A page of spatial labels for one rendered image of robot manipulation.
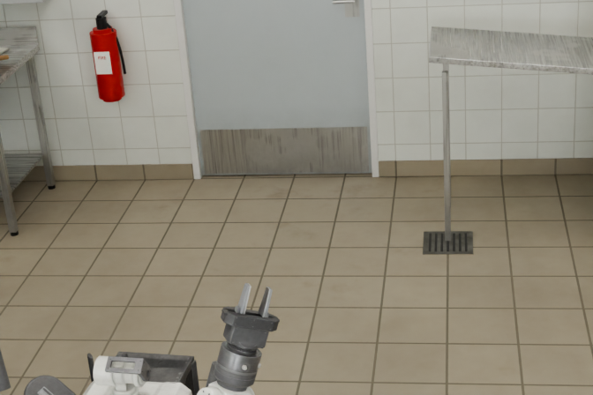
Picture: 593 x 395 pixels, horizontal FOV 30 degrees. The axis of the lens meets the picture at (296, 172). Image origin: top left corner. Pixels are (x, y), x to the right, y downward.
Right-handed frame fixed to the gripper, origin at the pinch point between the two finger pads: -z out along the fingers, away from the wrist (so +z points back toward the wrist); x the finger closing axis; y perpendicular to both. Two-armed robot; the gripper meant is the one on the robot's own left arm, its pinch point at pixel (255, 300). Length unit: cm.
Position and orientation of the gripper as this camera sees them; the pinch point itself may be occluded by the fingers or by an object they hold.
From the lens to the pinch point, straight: 232.3
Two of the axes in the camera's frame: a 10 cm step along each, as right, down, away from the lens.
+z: -2.6, 9.5, 1.5
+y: -3.1, -2.3, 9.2
